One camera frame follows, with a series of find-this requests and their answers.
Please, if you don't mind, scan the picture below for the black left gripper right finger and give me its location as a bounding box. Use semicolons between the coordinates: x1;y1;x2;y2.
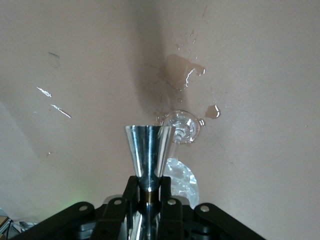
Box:
157;175;267;240

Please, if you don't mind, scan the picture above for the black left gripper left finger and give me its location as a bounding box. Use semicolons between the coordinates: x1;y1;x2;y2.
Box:
14;174;141;240

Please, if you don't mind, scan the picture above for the shiny steel double jigger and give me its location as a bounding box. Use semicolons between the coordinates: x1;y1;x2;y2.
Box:
124;124;177;240

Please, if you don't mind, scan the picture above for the clear stemmed wine glass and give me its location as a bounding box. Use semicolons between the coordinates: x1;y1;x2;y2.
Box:
159;109;201;210

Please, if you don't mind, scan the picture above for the small brown wine puddle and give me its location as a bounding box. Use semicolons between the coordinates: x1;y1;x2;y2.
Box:
204;104;222;120

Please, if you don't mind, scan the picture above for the large brown wine puddle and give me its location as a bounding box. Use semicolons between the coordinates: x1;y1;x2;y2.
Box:
157;53;207;94

